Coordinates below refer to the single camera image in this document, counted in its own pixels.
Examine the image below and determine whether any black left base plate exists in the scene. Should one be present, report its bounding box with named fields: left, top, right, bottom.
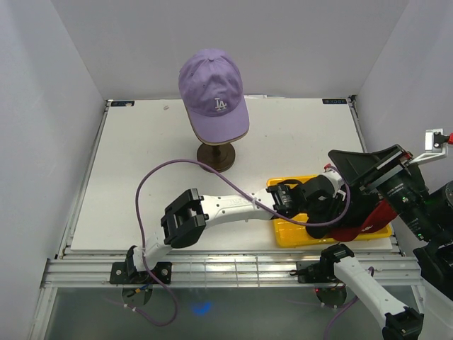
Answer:
left=109, top=261, right=172, bottom=285

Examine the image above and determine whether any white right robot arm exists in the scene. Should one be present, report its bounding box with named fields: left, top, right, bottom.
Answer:
left=292, top=141, right=452, bottom=339

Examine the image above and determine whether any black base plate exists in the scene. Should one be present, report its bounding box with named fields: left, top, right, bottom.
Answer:
left=109, top=261, right=172, bottom=285
left=289, top=261, right=338, bottom=283

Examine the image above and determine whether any purple LA cap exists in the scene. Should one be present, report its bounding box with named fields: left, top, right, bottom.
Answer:
left=178, top=48, right=250, bottom=124

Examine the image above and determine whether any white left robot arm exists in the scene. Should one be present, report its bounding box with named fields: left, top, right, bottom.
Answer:
left=125, top=171, right=351, bottom=283

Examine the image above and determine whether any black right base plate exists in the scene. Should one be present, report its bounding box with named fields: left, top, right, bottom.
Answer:
left=289, top=261, right=338, bottom=283

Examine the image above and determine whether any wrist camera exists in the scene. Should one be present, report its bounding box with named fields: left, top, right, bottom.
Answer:
left=322, top=164, right=345, bottom=187
left=410, top=128, right=452, bottom=165

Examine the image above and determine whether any dark wooden round stand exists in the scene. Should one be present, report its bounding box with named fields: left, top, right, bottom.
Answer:
left=197, top=143, right=236, bottom=173

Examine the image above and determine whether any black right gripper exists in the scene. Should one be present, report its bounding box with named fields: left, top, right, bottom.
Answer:
left=326, top=142, right=439, bottom=239

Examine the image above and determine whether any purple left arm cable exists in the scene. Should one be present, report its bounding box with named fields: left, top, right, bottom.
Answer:
left=135, top=159, right=351, bottom=327

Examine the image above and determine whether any aluminium front rail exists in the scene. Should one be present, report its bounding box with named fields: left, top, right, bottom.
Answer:
left=41, top=251, right=422, bottom=289

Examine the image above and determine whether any red cap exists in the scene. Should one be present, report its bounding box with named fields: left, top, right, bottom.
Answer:
left=329, top=201, right=398, bottom=242

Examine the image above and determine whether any beige cap black letter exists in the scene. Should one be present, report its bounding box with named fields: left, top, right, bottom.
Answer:
left=190, top=120, right=250, bottom=145

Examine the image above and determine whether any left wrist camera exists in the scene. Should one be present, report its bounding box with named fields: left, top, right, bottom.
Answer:
left=322, top=164, right=345, bottom=187

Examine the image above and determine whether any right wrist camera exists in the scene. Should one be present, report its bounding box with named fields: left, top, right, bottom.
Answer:
left=410, top=128, right=452, bottom=165

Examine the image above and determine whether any yellow plastic tray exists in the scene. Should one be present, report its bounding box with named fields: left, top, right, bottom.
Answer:
left=267, top=176, right=377, bottom=248

